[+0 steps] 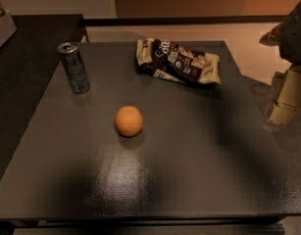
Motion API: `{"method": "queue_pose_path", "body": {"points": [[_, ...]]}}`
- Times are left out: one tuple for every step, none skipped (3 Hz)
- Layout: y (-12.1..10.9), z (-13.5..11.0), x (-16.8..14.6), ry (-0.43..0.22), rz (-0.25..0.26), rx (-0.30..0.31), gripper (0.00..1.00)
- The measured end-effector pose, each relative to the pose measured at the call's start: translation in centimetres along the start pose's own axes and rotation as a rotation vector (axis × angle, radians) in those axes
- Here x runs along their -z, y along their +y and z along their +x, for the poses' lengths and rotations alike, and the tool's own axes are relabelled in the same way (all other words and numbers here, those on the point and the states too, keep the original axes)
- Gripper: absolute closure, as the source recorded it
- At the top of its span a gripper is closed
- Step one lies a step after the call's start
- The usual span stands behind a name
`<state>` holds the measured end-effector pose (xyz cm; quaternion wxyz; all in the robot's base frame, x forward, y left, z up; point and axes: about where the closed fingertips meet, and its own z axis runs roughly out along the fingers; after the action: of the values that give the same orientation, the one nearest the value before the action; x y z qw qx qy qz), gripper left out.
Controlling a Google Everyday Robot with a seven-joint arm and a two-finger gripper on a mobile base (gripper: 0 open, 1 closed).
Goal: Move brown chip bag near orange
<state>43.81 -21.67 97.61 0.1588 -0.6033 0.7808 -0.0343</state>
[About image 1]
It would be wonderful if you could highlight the grey box with snacks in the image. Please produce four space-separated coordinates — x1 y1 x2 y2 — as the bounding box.
0 0 17 48

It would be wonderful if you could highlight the brown chip bag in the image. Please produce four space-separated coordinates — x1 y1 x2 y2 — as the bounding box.
136 38 221 85

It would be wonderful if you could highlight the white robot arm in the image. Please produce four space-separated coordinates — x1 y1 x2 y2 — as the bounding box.
260 0 301 131

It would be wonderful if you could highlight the orange fruit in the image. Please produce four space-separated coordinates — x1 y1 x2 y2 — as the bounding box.
115 106 143 137

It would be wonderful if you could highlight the silver drink can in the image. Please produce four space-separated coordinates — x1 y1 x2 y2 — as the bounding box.
57 42 90 94

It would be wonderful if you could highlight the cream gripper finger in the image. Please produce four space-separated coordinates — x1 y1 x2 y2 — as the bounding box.
265 65 301 126

